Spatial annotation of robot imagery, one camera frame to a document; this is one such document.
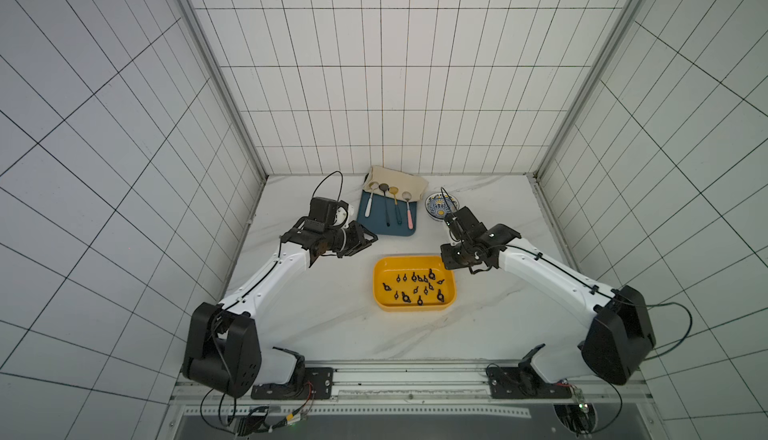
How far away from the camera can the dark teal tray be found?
3.47 ft

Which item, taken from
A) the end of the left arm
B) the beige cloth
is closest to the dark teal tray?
the beige cloth

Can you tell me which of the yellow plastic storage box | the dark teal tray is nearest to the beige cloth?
the dark teal tray

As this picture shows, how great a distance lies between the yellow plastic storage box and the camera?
2.84 feet

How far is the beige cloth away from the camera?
3.82 feet

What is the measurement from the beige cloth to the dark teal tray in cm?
6

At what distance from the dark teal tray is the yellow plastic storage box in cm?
15

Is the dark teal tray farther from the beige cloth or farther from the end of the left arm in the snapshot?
the end of the left arm

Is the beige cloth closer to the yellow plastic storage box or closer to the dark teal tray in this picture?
the dark teal tray

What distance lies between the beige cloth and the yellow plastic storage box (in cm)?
33

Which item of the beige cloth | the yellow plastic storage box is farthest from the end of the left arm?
the beige cloth

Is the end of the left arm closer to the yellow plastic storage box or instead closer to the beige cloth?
the yellow plastic storage box
